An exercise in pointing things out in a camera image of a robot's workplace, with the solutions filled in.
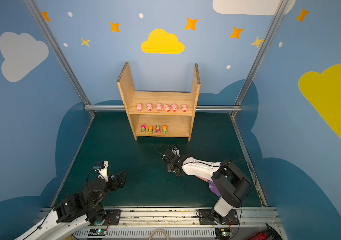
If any magenta green toy truck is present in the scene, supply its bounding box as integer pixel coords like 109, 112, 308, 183
155, 125, 161, 134

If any pink cab green truck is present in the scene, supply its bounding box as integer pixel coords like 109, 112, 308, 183
140, 125, 146, 133

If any pink pig toy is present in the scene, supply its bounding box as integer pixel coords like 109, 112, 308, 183
163, 104, 170, 112
146, 103, 153, 112
156, 103, 162, 111
172, 104, 178, 112
136, 104, 142, 112
182, 104, 188, 113

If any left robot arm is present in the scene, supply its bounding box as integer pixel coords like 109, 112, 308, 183
17, 170, 128, 240

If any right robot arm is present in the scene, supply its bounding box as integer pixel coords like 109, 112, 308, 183
161, 148, 255, 219

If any wooden shelf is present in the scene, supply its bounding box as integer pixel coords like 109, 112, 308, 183
116, 62, 201, 140

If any purple pink toy shovel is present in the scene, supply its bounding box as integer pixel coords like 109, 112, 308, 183
197, 176, 221, 197

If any red black tool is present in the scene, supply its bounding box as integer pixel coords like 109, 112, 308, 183
246, 224, 283, 240

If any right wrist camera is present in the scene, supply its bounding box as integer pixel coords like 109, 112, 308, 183
172, 146, 181, 158

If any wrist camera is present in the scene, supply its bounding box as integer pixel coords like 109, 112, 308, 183
172, 146, 181, 158
93, 161, 109, 182

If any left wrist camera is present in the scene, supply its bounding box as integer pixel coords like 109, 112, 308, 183
93, 161, 109, 182

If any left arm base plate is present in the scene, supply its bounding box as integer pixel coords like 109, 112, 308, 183
93, 209, 121, 226

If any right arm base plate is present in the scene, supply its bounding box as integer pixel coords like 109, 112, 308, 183
197, 209, 240, 225

